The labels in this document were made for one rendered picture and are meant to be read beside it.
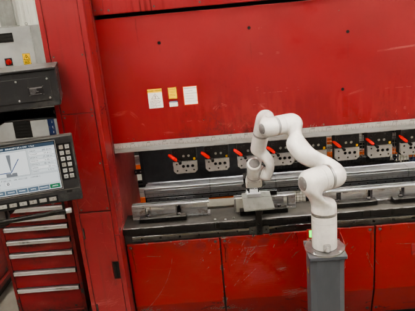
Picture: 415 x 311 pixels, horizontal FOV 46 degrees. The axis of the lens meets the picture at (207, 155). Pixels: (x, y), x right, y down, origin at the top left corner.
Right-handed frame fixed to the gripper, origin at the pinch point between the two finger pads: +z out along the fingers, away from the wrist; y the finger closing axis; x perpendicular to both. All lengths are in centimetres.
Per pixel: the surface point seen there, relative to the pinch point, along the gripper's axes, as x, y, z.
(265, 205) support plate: 16.0, -5.2, -8.8
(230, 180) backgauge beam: -21.3, 13.9, 24.4
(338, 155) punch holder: -12, -53, -13
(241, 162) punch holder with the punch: -12.1, 6.2, -13.4
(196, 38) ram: -62, 27, -72
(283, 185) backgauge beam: -14.9, -22.2, 26.0
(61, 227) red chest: 3, 131, 27
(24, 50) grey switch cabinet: -345, 273, 198
